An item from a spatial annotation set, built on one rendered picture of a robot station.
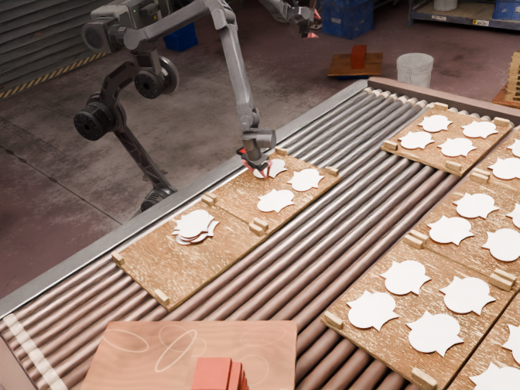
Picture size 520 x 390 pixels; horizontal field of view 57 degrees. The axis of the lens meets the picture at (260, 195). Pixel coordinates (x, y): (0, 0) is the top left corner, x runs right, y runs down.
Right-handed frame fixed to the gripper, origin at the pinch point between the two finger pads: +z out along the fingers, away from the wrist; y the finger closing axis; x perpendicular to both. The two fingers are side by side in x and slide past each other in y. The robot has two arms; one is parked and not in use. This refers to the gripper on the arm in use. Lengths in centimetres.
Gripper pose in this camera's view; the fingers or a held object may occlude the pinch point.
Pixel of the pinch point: (260, 173)
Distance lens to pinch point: 192.0
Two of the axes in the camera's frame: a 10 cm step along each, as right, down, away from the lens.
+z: 2.3, 7.0, 6.7
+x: -7.0, 6.0, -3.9
